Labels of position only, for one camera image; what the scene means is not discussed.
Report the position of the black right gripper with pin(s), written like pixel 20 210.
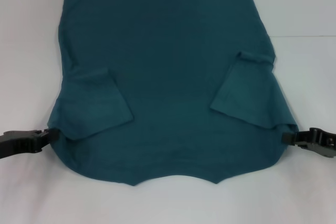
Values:
pixel 324 142

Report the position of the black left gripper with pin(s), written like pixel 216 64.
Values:
pixel 14 144

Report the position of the blue teal shirt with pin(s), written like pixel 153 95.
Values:
pixel 170 77

